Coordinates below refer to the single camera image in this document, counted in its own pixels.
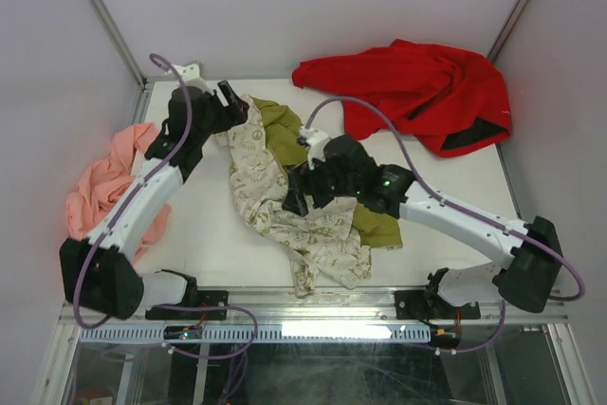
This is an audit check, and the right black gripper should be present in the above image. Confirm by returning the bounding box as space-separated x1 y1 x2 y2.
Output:
281 152 359 218

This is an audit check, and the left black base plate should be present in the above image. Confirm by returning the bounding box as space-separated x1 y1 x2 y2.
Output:
145 289 230 322

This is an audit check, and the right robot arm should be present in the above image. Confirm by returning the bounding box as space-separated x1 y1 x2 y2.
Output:
283 129 562 317

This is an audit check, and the cream green patterned jacket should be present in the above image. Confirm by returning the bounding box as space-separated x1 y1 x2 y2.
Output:
216 95 403 297

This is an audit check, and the aluminium corner post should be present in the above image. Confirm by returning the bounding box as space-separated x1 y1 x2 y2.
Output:
87 0 147 88
487 0 531 64

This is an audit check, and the pink garment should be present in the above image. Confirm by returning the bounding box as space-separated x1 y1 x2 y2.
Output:
65 123 158 240

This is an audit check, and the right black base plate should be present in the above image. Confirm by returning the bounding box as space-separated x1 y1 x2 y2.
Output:
394 289 481 322

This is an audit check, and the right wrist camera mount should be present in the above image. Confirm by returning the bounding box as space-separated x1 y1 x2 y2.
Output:
297 126 331 171

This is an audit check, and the red garment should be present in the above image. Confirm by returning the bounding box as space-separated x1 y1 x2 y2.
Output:
292 39 512 158

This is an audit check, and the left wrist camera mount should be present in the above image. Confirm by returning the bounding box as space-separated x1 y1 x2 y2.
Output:
165 63 212 93

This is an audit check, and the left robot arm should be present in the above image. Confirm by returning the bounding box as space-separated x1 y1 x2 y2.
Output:
60 81 248 320

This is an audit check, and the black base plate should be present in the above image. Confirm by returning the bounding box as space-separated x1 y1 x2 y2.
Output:
145 289 230 322
394 289 481 322

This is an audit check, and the right aluminium corner post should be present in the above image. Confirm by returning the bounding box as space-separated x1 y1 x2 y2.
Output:
487 0 531 64

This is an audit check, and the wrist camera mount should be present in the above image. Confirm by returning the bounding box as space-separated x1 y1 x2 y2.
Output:
297 126 331 171
165 63 212 93

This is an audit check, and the left aluminium corner post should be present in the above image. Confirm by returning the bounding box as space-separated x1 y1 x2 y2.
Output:
87 0 147 88

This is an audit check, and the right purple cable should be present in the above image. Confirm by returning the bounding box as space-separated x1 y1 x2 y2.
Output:
303 96 587 357

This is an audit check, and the white slotted cable duct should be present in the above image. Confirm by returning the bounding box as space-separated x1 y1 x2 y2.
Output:
80 321 432 344

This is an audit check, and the aluminium front rail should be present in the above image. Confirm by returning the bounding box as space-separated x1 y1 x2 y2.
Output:
60 285 569 325

